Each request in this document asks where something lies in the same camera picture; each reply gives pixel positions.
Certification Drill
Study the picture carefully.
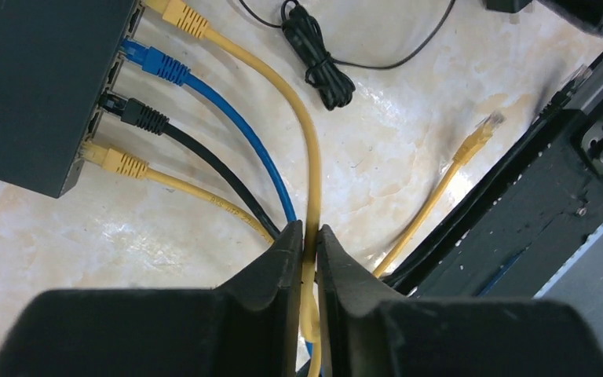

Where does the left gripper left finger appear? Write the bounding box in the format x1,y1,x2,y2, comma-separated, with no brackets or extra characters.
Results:
0,221,302,376

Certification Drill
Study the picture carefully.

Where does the blue ethernet cable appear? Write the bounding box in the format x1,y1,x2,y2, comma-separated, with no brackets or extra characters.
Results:
120,38,316,360

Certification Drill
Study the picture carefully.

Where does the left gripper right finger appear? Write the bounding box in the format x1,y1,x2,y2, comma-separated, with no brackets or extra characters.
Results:
317,225,603,376

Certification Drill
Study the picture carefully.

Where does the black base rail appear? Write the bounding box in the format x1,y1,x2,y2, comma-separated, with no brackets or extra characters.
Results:
384,52,603,298

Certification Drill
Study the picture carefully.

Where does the yellow ethernet cable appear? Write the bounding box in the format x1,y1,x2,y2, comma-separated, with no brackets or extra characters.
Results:
80,112,506,280
142,0,323,377

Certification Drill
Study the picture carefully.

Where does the black switch power adapter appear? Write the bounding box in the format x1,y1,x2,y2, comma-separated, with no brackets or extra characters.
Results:
238,0,534,112

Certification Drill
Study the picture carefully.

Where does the black network switch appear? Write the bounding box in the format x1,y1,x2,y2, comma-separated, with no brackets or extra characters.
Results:
0,1,143,198

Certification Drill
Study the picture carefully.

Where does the black ethernet cable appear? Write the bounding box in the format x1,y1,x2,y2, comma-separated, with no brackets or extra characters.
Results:
98,92,282,240

